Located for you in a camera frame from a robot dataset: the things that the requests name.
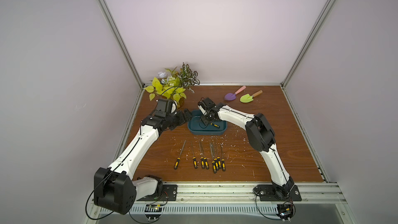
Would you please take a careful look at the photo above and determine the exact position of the teal plastic storage box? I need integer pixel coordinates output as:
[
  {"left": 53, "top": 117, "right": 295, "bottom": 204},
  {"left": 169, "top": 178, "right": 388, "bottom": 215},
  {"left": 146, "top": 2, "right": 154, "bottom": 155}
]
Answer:
[{"left": 188, "top": 110, "right": 228, "bottom": 136}]

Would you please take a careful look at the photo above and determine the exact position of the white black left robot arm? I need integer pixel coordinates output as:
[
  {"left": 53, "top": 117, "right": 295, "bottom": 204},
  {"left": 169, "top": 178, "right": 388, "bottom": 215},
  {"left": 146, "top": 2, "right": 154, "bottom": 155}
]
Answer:
[{"left": 91, "top": 99, "right": 192, "bottom": 215}]

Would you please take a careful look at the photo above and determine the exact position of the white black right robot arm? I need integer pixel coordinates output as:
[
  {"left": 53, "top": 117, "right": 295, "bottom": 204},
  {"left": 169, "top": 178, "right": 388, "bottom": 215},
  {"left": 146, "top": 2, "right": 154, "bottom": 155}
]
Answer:
[{"left": 198, "top": 98, "right": 302, "bottom": 201}]

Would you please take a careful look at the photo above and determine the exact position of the purple toy shovel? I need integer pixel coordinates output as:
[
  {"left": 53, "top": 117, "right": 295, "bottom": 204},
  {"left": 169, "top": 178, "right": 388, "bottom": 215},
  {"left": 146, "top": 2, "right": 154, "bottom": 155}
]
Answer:
[{"left": 224, "top": 86, "right": 246, "bottom": 101}]

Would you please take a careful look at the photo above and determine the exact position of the potted green artificial plant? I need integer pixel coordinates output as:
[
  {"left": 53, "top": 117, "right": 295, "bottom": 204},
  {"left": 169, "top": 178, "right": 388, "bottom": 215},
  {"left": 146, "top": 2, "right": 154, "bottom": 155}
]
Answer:
[{"left": 144, "top": 63, "right": 200, "bottom": 108}]

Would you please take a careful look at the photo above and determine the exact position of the green toy shovel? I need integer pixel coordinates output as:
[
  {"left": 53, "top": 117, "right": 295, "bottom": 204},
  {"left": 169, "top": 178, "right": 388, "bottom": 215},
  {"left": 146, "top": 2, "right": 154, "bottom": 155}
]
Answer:
[{"left": 240, "top": 90, "right": 263, "bottom": 103}]

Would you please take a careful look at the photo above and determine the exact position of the left electronics board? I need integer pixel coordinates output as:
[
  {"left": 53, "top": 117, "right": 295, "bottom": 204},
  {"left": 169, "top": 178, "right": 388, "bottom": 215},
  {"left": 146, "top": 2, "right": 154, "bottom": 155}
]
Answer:
[{"left": 144, "top": 204, "right": 163, "bottom": 223}]

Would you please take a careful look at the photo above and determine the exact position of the electronics board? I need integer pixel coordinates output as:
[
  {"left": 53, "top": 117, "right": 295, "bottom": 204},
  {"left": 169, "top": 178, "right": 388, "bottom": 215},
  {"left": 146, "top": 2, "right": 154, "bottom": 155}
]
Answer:
[
  {"left": 144, "top": 204, "right": 163, "bottom": 223},
  {"left": 276, "top": 204, "right": 295, "bottom": 222}
]

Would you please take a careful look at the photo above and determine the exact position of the right electronics board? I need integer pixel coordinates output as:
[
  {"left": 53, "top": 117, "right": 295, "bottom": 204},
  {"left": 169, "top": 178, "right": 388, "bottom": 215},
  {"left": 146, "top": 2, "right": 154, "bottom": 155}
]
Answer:
[{"left": 276, "top": 204, "right": 295, "bottom": 222}]

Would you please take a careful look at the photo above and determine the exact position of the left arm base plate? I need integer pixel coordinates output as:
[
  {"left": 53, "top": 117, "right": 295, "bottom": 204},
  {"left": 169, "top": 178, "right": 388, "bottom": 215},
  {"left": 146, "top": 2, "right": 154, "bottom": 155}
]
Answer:
[{"left": 138, "top": 184, "right": 178, "bottom": 202}]

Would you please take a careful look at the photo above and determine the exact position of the aluminium front rail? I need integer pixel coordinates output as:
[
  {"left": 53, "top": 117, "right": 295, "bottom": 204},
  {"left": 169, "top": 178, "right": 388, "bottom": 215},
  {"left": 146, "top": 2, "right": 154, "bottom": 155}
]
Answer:
[{"left": 126, "top": 182, "right": 347, "bottom": 220}]

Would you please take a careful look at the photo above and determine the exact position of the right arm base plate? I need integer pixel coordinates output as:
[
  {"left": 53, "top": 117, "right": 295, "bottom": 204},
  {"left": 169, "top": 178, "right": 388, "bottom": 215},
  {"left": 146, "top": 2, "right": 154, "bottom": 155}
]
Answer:
[{"left": 253, "top": 184, "right": 302, "bottom": 202}]

